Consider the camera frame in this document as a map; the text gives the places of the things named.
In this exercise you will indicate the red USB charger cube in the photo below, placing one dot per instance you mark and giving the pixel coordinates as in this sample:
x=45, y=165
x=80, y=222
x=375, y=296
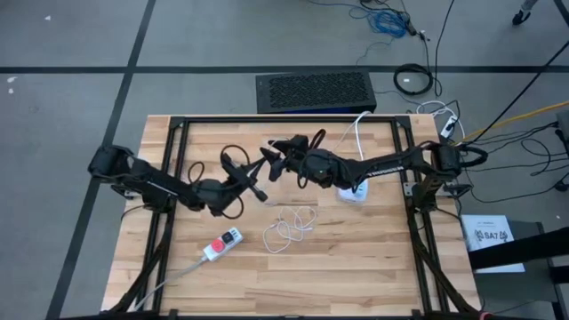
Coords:
x=218, y=245

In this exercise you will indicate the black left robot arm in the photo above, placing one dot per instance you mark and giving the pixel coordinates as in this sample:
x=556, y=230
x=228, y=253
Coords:
x=151, y=182

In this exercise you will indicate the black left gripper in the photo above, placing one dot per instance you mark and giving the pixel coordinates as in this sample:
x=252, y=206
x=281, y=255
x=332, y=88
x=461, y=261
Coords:
x=235, y=193

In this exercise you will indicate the square white USB power hub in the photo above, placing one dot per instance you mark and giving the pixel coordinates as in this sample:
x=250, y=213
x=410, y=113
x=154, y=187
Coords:
x=355, y=195

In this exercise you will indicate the black USB charger cube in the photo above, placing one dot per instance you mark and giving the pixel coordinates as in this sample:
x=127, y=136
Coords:
x=228, y=237

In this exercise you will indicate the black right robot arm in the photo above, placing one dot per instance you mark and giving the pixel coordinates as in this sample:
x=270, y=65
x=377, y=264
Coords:
x=387, y=169

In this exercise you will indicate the dark grey side stand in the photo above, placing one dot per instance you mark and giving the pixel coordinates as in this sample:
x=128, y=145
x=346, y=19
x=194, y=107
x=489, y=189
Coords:
x=511, y=293

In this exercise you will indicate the black perforated computer case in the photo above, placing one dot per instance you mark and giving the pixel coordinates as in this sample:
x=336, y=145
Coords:
x=315, y=91

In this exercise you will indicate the long white power strip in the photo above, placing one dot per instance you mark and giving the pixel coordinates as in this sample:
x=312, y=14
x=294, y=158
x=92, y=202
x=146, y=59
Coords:
x=213, y=255

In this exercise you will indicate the white printed paper sheet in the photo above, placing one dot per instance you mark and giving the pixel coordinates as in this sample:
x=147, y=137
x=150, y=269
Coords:
x=484, y=224

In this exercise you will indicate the small white power strip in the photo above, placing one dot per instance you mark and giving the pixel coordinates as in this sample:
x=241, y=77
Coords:
x=449, y=126

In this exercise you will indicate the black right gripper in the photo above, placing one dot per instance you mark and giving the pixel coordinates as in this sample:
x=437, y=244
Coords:
x=294, y=151

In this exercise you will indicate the black bar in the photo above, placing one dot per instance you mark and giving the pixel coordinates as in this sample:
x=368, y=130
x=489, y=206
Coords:
x=520, y=249

